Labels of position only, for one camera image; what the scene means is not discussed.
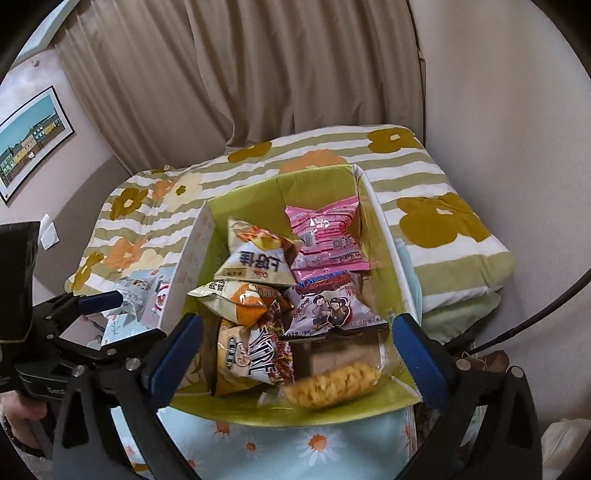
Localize yellow green-white snack packet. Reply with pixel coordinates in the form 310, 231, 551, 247
210, 318, 259, 398

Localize brown striped snack packet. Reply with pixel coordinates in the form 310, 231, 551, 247
247, 300, 296, 386

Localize silver grey snack packet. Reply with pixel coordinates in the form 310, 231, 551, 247
113, 272, 174, 324

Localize striped floral blanket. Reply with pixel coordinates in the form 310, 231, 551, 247
65, 122, 515, 315

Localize person's left hand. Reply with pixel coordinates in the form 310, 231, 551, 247
0, 396, 44, 455

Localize green cardboard box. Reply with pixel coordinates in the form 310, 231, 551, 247
159, 162, 423, 428

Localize clear waffle packet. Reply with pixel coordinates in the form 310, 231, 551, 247
259, 332, 402, 411

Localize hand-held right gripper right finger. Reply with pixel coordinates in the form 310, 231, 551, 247
392, 313, 542, 480

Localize white paper note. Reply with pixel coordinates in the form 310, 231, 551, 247
39, 213, 60, 250

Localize beige curtain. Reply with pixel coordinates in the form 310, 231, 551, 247
55, 0, 426, 171

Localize white cloth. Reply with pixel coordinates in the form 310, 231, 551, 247
540, 418, 591, 469

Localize black cable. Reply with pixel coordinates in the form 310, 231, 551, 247
466, 270, 591, 356

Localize white packet dark letters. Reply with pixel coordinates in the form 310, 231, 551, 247
213, 240, 301, 289

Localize light green bedsheet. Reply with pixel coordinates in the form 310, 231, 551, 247
422, 291, 503, 344

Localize orange figure chips packet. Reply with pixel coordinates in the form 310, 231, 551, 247
227, 218, 296, 259

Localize white cartoon figures snack packet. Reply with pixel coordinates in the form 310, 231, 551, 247
283, 270, 391, 342

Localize orange white bread packet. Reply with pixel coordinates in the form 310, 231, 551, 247
187, 281, 296, 328

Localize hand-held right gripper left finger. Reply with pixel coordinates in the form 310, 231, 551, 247
52, 313, 204, 480

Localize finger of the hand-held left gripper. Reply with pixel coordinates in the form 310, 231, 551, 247
32, 291, 124, 340
48, 330, 174, 370

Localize framed houses wall poster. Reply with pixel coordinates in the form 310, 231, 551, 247
0, 85, 75, 206

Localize pink striped snack packet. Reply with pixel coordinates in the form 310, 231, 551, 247
284, 195, 370, 273

